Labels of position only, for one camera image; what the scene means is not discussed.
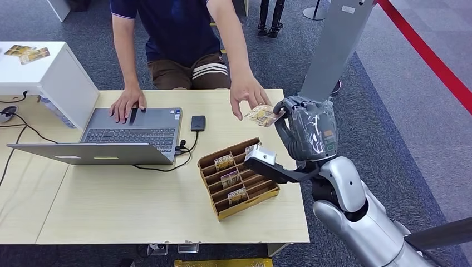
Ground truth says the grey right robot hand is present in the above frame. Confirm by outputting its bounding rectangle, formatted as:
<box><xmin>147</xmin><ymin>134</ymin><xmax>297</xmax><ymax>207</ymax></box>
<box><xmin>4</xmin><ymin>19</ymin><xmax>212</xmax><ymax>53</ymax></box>
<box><xmin>273</xmin><ymin>95</ymin><xmax>339</xmax><ymax>163</ymax></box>

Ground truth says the white table leg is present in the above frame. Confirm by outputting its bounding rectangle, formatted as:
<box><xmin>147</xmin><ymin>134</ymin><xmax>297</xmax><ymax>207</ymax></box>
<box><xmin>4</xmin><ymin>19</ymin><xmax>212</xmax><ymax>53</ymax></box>
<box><xmin>267</xmin><ymin>243</ymin><xmax>292</xmax><ymax>258</ymax></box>

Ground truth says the grey laptop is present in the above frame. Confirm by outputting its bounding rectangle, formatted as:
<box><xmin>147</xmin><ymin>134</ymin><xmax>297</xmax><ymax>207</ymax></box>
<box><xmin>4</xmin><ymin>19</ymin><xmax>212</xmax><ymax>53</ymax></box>
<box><xmin>6</xmin><ymin>107</ymin><xmax>183</xmax><ymax>166</ymax></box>

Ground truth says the black robot leg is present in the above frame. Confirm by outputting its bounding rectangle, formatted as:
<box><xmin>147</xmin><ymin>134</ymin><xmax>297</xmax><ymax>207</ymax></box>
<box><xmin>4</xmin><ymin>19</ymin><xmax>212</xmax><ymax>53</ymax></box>
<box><xmin>257</xmin><ymin>0</ymin><xmax>271</xmax><ymax>37</ymax></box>
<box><xmin>267</xmin><ymin>0</ymin><xmax>287</xmax><ymax>39</ymax></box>

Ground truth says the round grey desk socket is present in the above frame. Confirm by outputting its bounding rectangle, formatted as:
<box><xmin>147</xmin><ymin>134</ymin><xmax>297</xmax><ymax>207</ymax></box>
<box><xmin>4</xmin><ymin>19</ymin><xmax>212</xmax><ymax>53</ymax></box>
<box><xmin>0</xmin><ymin>106</ymin><xmax>18</xmax><ymax>124</ymax></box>

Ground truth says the red barrier belt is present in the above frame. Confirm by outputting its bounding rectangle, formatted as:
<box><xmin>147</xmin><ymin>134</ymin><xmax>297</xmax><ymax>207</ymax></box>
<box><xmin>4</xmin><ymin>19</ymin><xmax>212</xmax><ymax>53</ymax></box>
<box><xmin>376</xmin><ymin>0</ymin><xmax>472</xmax><ymax>116</ymax></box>

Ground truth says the black power cable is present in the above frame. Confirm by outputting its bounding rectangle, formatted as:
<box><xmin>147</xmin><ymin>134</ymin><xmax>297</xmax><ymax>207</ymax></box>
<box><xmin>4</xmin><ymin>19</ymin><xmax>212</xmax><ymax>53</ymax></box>
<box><xmin>0</xmin><ymin>90</ymin><xmax>29</xmax><ymax>104</ymax></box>
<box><xmin>0</xmin><ymin>111</ymin><xmax>58</xmax><ymax>187</ymax></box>

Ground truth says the round metal stanchion base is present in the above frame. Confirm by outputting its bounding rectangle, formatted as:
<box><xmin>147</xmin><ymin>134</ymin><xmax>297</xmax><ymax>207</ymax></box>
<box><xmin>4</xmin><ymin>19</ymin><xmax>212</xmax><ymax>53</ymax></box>
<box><xmin>302</xmin><ymin>0</ymin><xmax>330</xmax><ymax>21</ymax></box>

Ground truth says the yellow floor tape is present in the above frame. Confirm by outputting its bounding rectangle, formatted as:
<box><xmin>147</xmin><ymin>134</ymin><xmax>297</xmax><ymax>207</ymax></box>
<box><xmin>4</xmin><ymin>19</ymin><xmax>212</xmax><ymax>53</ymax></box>
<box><xmin>174</xmin><ymin>258</ymin><xmax>274</xmax><ymax>267</ymax></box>

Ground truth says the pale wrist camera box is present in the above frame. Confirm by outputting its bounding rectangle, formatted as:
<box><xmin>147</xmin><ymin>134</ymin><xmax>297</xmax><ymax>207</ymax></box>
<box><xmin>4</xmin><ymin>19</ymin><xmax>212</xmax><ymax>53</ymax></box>
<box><xmin>243</xmin><ymin>145</ymin><xmax>318</xmax><ymax>185</ymax></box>

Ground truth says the person's left hand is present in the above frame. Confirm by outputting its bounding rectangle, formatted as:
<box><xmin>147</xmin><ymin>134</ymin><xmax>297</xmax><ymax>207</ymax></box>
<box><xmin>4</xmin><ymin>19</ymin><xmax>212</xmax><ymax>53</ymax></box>
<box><xmin>229</xmin><ymin>72</ymin><xmax>272</xmax><ymax>122</ymax></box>

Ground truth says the black reader cable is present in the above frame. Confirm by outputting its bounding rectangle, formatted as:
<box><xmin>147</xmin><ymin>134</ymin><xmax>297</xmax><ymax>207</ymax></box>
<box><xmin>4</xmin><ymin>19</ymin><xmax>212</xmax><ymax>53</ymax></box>
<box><xmin>131</xmin><ymin>131</ymin><xmax>200</xmax><ymax>173</ymax></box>

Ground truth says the person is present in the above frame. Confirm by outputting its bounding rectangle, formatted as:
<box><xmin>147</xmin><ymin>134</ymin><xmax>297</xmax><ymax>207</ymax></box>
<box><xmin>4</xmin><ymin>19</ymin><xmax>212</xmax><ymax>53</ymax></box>
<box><xmin>109</xmin><ymin>0</ymin><xmax>272</xmax><ymax>124</ymax></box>

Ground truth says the person's right hand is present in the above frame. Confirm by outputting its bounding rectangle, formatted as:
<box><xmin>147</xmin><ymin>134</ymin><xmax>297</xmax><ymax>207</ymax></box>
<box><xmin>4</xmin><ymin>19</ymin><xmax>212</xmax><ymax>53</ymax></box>
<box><xmin>109</xmin><ymin>88</ymin><xmax>147</xmax><ymax>124</ymax></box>

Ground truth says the white cabinet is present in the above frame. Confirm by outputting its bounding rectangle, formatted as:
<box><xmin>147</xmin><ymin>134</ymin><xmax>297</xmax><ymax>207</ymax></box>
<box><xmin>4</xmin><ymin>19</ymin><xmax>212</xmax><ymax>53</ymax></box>
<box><xmin>0</xmin><ymin>41</ymin><xmax>101</xmax><ymax>131</ymax></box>

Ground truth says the dark grey beam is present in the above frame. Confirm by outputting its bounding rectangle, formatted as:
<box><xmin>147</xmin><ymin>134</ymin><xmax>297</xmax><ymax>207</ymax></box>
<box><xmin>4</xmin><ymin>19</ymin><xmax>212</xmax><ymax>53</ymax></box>
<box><xmin>403</xmin><ymin>216</ymin><xmax>472</xmax><ymax>252</ymax></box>

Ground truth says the wooden card holder box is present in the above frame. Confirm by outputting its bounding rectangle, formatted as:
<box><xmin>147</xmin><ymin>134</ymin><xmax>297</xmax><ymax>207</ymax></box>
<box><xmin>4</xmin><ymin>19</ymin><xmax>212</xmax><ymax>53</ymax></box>
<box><xmin>197</xmin><ymin>137</ymin><xmax>281</xmax><ymax>222</ymax></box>

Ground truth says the white furniture corner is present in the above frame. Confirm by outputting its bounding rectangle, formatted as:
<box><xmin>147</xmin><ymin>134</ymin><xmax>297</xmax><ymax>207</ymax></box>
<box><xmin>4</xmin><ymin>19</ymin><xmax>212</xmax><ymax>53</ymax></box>
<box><xmin>46</xmin><ymin>0</ymin><xmax>72</xmax><ymax>22</ymax></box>

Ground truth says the black card reader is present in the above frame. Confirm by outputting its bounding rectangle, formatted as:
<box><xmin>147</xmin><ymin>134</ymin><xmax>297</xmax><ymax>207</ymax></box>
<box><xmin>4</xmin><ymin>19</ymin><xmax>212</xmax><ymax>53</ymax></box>
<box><xmin>190</xmin><ymin>115</ymin><xmax>207</xmax><ymax>132</ymax></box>

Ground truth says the grey sign post panel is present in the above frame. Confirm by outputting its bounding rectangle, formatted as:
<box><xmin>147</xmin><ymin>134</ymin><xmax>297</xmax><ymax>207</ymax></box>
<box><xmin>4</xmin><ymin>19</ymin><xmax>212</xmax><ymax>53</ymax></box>
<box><xmin>299</xmin><ymin>0</ymin><xmax>376</xmax><ymax>103</ymax></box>

